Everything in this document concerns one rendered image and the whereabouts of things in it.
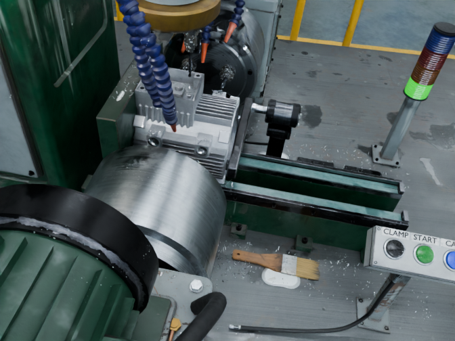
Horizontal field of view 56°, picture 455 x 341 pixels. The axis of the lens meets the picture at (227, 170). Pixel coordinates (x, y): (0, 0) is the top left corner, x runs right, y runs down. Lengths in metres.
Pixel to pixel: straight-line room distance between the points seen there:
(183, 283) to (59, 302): 0.24
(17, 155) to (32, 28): 0.28
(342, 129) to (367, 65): 0.43
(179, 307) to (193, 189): 0.21
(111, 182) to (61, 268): 0.33
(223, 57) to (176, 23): 0.37
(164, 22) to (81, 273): 0.47
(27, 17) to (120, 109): 0.22
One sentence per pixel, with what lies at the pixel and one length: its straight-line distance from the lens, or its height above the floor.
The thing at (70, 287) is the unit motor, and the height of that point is 1.34.
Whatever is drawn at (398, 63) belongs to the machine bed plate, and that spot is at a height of 0.80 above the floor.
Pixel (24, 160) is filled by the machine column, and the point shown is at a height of 1.03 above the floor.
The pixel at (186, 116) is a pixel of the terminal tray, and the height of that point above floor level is 1.11.
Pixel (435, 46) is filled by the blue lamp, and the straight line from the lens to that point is 1.16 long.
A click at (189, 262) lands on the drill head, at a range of 0.65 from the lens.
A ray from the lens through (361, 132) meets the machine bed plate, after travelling 1.44.
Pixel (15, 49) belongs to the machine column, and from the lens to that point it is 0.77.
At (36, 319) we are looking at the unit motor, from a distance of 0.36.
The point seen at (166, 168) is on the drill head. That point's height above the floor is 1.16.
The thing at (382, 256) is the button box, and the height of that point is 1.06.
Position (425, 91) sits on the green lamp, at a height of 1.06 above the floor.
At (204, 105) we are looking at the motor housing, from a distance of 0.91.
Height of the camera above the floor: 1.65
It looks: 45 degrees down
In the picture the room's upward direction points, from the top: 7 degrees clockwise
